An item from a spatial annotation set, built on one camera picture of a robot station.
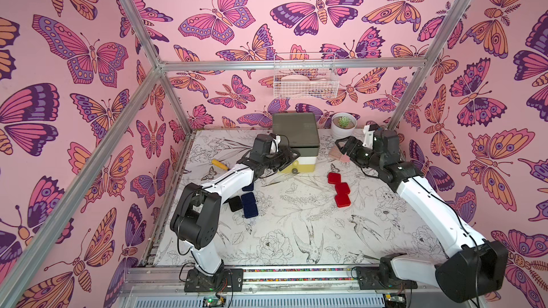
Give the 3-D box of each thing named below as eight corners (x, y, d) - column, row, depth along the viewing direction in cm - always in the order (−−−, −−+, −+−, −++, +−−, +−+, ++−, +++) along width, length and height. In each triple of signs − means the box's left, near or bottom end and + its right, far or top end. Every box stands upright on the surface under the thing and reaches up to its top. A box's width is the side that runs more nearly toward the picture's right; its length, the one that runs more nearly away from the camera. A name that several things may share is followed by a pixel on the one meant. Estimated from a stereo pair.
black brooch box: (231, 212, 92) (230, 210, 90) (228, 200, 96) (228, 198, 94) (243, 208, 93) (242, 206, 92) (240, 197, 97) (239, 195, 95)
